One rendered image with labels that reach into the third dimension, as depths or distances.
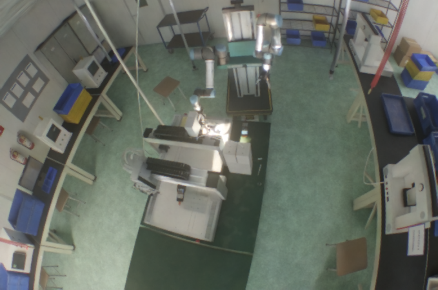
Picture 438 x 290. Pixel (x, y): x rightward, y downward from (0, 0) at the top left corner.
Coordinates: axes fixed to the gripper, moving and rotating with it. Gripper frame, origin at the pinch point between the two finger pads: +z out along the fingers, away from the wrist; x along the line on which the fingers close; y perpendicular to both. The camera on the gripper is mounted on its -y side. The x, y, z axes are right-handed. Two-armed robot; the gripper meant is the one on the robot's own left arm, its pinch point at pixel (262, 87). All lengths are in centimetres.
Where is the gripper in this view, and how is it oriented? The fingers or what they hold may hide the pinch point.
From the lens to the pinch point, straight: 208.7
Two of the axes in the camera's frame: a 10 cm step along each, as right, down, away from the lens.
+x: -7.9, -3.8, 4.8
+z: -0.3, 8.1, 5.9
